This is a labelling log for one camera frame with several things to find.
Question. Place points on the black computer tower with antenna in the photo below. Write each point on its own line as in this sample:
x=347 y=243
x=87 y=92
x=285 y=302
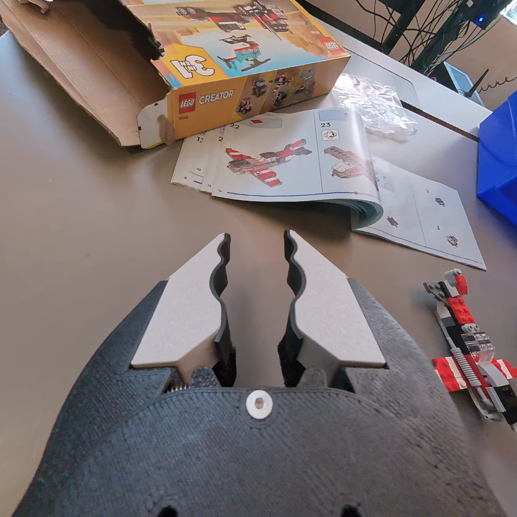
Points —
x=452 y=76

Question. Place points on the crumpled clear plastic bag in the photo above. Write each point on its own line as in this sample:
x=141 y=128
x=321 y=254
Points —
x=375 y=109

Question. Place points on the thin instruction booklet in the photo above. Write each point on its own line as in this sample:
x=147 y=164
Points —
x=214 y=177
x=190 y=169

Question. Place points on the yellow toy set box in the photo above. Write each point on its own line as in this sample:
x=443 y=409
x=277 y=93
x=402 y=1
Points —
x=262 y=85

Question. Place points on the blue plastic bin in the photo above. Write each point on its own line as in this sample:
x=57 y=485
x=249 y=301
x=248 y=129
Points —
x=501 y=161

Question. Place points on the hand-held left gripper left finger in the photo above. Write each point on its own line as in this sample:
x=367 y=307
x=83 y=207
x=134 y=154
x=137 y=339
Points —
x=177 y=323

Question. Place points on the red and grey toy plane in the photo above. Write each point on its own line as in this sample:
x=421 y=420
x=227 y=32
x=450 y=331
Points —
x=456 y=307

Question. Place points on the open instruction booklet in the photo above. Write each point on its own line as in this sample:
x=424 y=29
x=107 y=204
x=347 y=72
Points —
x=282 y=169

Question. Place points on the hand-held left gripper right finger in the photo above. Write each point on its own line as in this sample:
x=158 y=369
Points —
x=335 y=323

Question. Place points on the grey desk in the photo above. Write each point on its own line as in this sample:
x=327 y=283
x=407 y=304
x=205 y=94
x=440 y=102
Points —
x=101 y=222

